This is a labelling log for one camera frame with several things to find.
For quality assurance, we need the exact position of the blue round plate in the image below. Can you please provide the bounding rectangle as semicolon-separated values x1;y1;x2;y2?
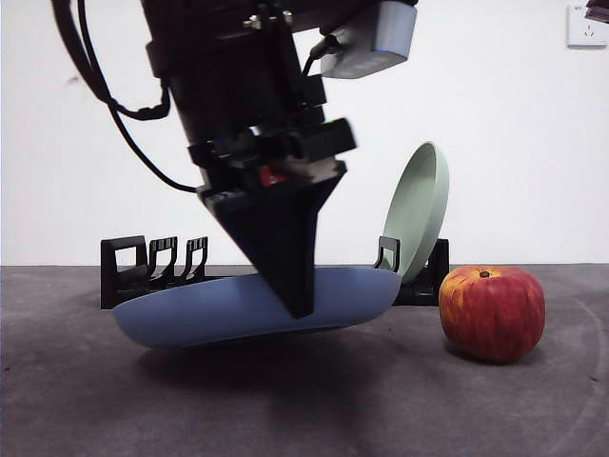
111;266;403;349

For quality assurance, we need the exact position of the red yellow apple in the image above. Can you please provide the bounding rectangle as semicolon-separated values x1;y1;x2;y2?
438;266;547;364

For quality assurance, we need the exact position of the green round plate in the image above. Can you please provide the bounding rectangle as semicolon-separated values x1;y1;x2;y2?
383;141;451;287

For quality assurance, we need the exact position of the black plastic plate rack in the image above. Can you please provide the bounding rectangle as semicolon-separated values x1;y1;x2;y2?
99;235;451;310

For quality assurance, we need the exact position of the short black camera cable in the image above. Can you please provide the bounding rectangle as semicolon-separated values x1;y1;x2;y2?
302;35;342;77

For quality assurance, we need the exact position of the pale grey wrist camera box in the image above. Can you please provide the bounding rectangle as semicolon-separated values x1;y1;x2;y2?
319;0;419;80

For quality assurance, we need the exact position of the thick black braided cable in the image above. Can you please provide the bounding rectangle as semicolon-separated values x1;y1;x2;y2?
50;0;171;121

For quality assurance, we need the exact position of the thin black cable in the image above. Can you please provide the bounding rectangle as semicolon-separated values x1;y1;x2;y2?
75;0;199;194

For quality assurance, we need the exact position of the white wall socket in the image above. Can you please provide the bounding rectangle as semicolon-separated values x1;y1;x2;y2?
566;4;609;50

